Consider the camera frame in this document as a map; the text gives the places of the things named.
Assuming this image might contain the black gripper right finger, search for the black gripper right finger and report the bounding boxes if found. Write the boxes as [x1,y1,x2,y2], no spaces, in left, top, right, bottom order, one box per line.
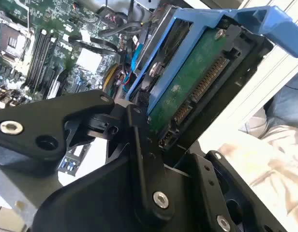
[175,150,288,232]

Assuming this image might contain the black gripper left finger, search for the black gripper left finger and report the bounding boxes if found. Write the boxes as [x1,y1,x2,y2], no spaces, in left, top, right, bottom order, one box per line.
[0,89,175,221]

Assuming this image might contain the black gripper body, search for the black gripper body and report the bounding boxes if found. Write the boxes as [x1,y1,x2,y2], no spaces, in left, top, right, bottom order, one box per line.
[31,156,208,232]

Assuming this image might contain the hard disk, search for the hard disk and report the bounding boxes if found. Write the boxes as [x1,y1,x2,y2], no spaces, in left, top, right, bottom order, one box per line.
[126,6,298,155]

